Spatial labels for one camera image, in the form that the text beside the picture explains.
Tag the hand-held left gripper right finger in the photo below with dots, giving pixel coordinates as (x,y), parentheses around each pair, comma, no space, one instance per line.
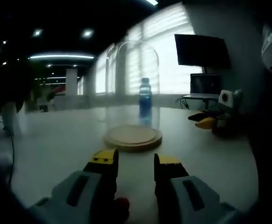
(173,198)

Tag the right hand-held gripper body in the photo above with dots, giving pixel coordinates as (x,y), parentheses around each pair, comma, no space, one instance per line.
(227,98)

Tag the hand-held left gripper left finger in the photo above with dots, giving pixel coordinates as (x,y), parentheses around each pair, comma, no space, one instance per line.
(84,191)

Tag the blue drink bottle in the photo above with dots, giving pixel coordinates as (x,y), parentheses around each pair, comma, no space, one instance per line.
(145,102)

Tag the clear glass dome cover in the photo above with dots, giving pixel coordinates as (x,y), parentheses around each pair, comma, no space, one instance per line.
(131,93)

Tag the open laptop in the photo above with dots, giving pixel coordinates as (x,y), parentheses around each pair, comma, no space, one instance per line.
(205,85)

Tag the person's left hand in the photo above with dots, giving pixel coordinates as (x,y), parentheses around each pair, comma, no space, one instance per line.
(122,210)

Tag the monitor stand with tray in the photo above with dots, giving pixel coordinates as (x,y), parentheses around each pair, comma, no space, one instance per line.
(206,70)

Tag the person in black shirt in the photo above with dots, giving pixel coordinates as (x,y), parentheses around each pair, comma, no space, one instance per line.
(269,130)

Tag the black monitor screen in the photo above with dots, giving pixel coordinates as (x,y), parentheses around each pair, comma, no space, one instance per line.
(201,51)

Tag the white worn device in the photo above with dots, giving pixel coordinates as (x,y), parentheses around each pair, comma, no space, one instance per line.
(270,49)

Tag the round wooden base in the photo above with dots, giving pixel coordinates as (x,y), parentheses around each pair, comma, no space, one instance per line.
(132,137)

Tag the white window blinds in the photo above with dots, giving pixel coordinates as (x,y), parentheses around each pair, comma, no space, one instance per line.
(164,46)

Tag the red and blue banner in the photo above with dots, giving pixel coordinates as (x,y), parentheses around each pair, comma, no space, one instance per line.
(59,91)

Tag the white square pillar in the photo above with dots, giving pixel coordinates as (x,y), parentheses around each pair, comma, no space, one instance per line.
(72,81)

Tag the curved ceiling light strip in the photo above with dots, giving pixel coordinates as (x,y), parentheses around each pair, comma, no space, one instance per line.
(61,56)

